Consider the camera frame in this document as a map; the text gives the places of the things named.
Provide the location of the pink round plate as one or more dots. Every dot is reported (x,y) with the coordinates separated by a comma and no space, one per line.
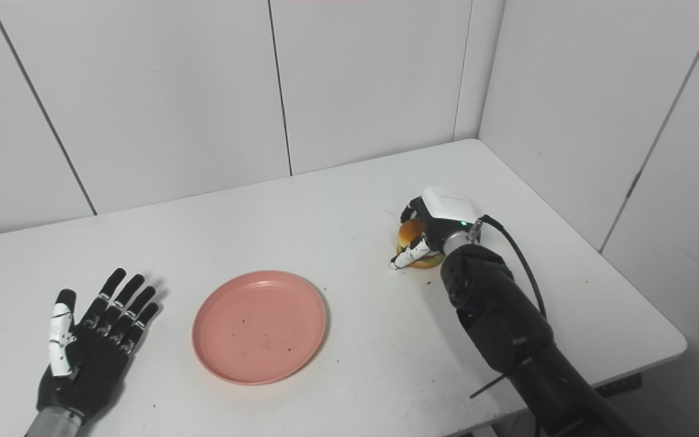
(258,328)

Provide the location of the toy hamburger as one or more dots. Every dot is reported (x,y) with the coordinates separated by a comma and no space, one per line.
(410,232)

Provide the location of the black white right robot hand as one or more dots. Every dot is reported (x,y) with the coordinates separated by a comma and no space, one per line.
(446,209)

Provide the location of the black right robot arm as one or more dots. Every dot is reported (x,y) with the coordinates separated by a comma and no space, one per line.
(501,321)

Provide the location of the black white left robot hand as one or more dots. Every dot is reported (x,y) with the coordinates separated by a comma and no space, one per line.
(94,364)

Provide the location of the black table frame bar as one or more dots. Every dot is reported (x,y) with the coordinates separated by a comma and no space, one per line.
(619,385)

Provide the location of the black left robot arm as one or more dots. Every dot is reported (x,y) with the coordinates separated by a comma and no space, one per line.
(52,423)

